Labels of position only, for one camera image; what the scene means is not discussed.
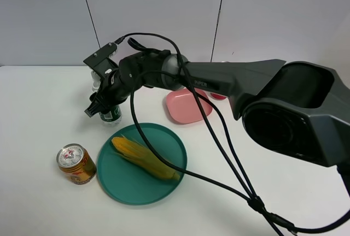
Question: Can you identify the teal round plate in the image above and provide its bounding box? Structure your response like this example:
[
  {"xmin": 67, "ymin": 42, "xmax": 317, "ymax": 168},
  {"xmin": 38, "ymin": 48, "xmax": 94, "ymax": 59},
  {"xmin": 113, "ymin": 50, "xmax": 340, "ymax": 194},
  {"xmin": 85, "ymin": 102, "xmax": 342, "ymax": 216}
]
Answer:
[{"xmin": 96, "ymin": 123, "xmax": 188, "ymax": 205}]

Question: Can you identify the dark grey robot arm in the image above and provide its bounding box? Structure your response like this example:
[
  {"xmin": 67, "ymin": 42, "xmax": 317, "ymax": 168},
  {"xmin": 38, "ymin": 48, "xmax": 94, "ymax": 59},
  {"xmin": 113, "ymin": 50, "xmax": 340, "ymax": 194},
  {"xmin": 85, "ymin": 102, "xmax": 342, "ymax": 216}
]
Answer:
[{"xmin": 84, "ymin": 46, "xmax": 349, "ymax": 175}]

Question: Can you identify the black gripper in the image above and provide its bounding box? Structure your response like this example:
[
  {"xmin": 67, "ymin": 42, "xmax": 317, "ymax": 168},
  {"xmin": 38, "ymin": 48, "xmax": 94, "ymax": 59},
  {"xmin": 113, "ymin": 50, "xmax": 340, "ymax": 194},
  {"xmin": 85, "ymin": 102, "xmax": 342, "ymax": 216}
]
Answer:
[{"xmin": 85, "ymin": 50, "xmax": 170, "ymax": 117}]

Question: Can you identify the black cable bundle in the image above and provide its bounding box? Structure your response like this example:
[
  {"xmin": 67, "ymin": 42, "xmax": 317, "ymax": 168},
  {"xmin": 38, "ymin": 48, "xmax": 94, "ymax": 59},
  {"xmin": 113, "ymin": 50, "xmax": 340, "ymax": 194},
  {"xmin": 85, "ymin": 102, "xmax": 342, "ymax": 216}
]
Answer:
[{"xmin": 114, "ymin": 32, "xmax": 350, "ymax": 236}]

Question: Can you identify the clear water bottle green label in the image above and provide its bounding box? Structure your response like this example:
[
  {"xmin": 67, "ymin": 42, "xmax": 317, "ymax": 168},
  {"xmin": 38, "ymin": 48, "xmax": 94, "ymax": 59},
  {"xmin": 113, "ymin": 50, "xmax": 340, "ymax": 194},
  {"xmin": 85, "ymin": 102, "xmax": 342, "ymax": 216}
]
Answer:
[{"xmin": 91, "ymin": 70, "xmax": 122, "ymax": 126}]

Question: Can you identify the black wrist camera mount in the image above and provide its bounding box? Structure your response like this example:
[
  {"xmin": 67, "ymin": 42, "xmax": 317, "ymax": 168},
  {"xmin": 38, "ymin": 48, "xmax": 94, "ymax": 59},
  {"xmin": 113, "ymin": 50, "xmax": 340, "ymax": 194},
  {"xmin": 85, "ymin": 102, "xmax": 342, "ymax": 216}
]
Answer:
[{"xmin": 83, "ymin": 43, "xmax": 118, "ymax": 79}]

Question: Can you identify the gold drink can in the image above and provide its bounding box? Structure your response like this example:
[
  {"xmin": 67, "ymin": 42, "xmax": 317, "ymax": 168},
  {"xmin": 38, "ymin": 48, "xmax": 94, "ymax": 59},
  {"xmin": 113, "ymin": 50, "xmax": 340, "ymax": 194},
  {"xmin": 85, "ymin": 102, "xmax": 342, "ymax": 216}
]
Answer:
[{"xmin": 56, "ymin": 143, "xmax": 97, "ymax": 185}]

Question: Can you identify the pink square plate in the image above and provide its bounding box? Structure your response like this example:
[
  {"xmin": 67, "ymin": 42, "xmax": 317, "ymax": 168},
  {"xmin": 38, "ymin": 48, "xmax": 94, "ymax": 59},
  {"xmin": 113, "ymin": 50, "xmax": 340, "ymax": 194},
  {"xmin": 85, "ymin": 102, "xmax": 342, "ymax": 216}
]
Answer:
[{"xmin": 165, "ymin": 88, "xmax": 203, "ymax": 125}]

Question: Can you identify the yellow toy corn cob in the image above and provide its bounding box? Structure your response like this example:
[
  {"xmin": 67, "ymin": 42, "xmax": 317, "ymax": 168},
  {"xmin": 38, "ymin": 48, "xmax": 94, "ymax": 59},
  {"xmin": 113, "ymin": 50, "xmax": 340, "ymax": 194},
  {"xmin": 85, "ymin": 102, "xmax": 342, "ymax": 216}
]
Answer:
[{"xmin": 111, "ymin": 135, "xmax": 180, "ymax": 181}]

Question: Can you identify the red soda can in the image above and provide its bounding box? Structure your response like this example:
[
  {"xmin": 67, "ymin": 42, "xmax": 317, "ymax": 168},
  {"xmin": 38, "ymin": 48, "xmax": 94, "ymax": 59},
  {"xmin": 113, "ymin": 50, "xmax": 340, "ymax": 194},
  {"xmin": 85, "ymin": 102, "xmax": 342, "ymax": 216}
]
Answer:
[{"xmin": 209, "ymin": 61, "xmax": 232, "ymax": 101}]

